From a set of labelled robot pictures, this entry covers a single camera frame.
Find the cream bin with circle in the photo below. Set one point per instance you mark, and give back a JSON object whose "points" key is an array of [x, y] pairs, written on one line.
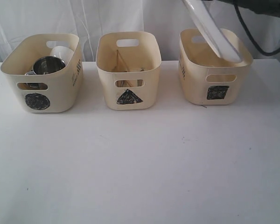
{"points": [[63, 86]]}

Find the cream bin with square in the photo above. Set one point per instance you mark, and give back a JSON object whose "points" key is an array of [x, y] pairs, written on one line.
{"points": [[207, 79]]}

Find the cream bin with triangle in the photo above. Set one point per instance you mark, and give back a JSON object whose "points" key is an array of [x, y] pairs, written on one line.
{"points": [[141, 52]]}

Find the white round bowl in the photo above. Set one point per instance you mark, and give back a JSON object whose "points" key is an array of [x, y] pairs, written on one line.
{"points": [[63, 53]]}

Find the steel mug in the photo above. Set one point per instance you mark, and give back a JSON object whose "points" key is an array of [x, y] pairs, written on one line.
{"points": [[46, 65]]}

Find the wooden chopstick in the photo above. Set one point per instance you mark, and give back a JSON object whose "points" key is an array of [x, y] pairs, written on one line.
{"points": [[124, 68], [117, 61]]}

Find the stainless steel bowl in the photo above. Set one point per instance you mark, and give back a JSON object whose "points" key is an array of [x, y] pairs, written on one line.
{"points": [[32, 86]]}

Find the white square plate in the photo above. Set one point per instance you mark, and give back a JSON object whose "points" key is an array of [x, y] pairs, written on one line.
{"points": [[211, 32]]}

